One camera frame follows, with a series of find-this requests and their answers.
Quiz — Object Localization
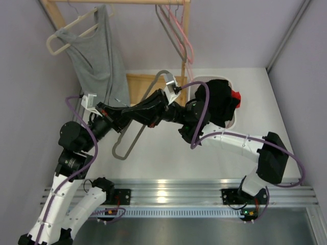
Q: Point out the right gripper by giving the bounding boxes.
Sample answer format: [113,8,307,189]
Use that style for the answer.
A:
[122,90,189,131]

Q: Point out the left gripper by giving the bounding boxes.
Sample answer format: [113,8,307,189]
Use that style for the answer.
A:
[80,102,135,152]

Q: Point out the beige hanger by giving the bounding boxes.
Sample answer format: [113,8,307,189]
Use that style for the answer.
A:
[111,69,177,161]

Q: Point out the taupe hanger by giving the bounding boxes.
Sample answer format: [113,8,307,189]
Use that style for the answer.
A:
[155,5,188,62]

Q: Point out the black tank top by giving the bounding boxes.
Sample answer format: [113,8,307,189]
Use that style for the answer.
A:
[194,79,237,128]

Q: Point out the red tank top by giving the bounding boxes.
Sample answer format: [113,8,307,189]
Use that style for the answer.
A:
[231,90,241,108]

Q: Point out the pink hanger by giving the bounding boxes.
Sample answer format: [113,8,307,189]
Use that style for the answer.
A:
[164,1,194,82]
[165,5,194,64]

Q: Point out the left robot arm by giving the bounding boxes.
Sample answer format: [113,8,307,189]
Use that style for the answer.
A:
[18,103,131,244]

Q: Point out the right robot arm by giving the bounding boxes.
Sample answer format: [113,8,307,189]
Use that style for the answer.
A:
[122,89,289,203]

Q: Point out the far grey tank top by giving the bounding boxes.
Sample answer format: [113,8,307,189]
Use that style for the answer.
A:
[56,5,130,107]

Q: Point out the cream hanger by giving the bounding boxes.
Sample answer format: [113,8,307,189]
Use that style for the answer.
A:
[46,7,99,56]

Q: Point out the wooden clothes rack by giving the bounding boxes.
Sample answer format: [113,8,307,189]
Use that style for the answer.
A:
[40,0,188,105]

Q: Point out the white plastic basket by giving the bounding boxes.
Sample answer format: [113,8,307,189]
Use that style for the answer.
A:
[188,75,240,129]

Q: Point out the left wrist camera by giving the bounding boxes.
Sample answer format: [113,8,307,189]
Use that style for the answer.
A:
[81,93,100,115]

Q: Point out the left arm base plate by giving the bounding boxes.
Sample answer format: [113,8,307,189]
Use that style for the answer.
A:
[112,189,132,206]

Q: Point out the aluminium mounting rail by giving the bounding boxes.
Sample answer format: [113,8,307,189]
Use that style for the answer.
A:
[40,178,317,207]

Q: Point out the slotted cable duct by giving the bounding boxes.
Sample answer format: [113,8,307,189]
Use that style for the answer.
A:
[66,207,258,219]

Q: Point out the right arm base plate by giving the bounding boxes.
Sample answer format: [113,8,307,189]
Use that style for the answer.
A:
[221,188,245,205]

